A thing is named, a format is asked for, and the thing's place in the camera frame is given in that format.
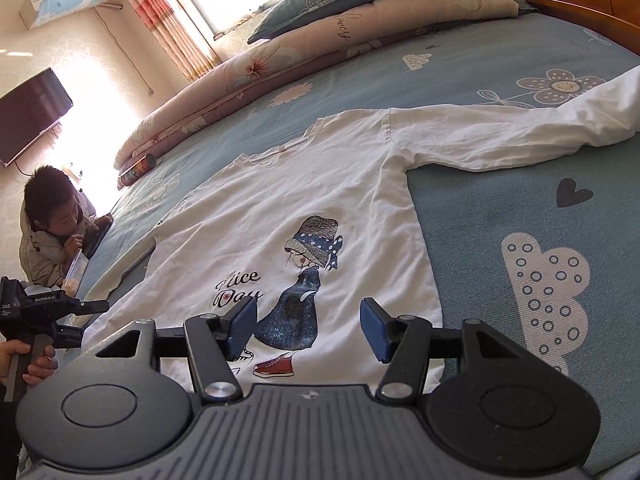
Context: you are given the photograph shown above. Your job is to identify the person's left hand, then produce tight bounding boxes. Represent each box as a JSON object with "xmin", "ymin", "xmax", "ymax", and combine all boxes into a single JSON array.
[{"xmin": 0, "ymin": 340, "xmax": 57, "ymax": 387}]

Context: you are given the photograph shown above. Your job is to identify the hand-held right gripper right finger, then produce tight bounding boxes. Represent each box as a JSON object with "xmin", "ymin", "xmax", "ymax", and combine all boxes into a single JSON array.
[{"xmin": 360, "ymin": 297, "xmax": 546, "ymax": 403}]

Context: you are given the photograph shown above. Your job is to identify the white printed long-sleeve shirt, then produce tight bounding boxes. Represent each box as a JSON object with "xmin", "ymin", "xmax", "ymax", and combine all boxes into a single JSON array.
[{"xmin": 82, "ymin": 65, "xmax": 640, "ymax": 396}]

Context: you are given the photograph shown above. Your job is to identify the wall air conditioner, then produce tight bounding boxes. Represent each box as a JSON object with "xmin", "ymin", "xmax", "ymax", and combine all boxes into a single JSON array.
[{"xmin": 19, "ymin": 0, "xmax": 123, "ymax": 31}]

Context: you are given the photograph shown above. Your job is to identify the black television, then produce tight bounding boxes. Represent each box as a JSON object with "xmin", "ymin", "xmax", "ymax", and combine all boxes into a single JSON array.
[{"xmin": 0, "ymin": 67, "xmax": 75, "ymax": 168}]

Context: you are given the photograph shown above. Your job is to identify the clear plastic container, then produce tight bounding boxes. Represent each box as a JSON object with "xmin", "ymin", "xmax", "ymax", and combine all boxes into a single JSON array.
[{"xmin": 64, "ymin": 252, "xmax": 92, "ymax": 295}]

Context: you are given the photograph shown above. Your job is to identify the red snack can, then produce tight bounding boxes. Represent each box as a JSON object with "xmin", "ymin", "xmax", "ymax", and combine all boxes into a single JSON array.
[{"xmin": 117, "ymin": 155, "xmax": 157, "ymax": 189}]

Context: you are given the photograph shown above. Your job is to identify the thin wall cable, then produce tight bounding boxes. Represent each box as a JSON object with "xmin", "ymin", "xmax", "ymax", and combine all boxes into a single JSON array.
[{"xmin": 96, "ymin": 9, "xmax": 154, "ymax": 95}]

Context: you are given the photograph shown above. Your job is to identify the person's left forearm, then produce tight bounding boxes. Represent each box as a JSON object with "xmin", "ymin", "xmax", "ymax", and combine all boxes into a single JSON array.
[{"xmin": 0, "ymin": 385, "xmax": 22, "ymax": 480}]

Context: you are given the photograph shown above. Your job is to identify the pink floral folded quilt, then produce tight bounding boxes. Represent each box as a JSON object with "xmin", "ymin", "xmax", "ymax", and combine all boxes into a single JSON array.
[{"xmin": 114, "ymin": 0, "xmax": 541, "ymax": 191}]

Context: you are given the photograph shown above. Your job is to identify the blue floral bed sheet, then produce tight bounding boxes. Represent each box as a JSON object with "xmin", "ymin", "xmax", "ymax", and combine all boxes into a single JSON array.
[{"xmin": 75, "ymin": 10, "xmax": 640, "ymax": 480}]

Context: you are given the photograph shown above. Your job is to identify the pink striped curtain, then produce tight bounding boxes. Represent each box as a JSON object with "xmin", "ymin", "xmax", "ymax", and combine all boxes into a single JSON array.
[{"xmin": 97, "ymin": 0, "xmax": 224, "ymax": 83}]

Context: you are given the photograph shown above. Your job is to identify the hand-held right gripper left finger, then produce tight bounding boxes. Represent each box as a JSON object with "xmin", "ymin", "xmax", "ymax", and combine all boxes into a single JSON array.
[{"xmin": 95, "ymin": 296, "xmax": 261, "ymax": 403}]

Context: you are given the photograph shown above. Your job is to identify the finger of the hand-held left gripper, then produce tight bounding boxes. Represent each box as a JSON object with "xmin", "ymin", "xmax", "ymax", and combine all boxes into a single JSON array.
[
  {"xmin": 57, "ymin": 300, "xmax": 111, "ymax": 317},
  {"xmin": 52, "ymin": 325, "xmax": 83, "ymax": 352}
]

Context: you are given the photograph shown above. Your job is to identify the teal floral pillow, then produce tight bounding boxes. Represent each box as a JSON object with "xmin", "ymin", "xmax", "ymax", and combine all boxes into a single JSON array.
[{"xmin": 247, "ymin": 0, "xmax": 431, "ymax": 45}]

